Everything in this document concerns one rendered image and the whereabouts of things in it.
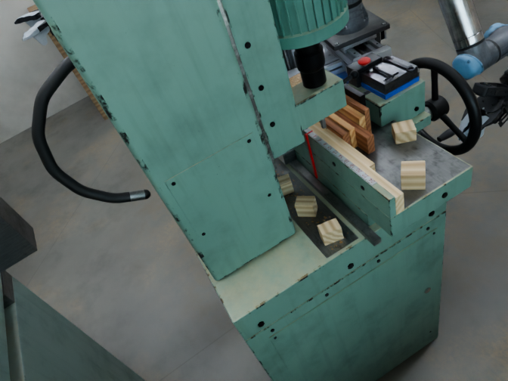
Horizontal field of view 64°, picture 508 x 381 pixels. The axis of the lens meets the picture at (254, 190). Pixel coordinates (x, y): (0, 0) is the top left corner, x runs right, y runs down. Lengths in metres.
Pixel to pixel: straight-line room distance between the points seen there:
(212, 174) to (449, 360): 1.18
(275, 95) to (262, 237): 0.32
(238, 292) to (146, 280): 1.29
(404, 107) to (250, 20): 0.49
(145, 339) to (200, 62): 1.52
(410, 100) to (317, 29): 0.38
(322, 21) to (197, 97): 0.26
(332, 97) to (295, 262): 0.37
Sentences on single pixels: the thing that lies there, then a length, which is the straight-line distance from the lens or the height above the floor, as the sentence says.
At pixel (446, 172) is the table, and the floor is 0.90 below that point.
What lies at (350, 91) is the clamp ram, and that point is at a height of 0.99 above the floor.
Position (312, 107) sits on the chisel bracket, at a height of 1.04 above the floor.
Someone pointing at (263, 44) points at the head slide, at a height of 1.24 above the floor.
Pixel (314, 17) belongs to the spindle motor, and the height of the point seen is 1.25.
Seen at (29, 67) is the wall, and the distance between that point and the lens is 4.09.
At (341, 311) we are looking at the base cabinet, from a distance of 1.09.
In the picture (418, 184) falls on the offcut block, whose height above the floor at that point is 0.91.
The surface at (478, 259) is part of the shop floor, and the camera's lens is 1.88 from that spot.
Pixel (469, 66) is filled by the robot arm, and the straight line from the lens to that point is 1.31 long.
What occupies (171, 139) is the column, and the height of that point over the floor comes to 1.19.
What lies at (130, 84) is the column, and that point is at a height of 1.30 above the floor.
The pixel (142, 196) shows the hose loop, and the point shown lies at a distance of 1.00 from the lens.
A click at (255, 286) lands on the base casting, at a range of 0.91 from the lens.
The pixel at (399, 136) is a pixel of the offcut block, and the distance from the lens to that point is 0.97.
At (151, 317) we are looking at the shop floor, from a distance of 2.03.
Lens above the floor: 1.54
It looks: 43 degrees down
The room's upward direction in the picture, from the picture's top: 22 degrees counter-clockwise
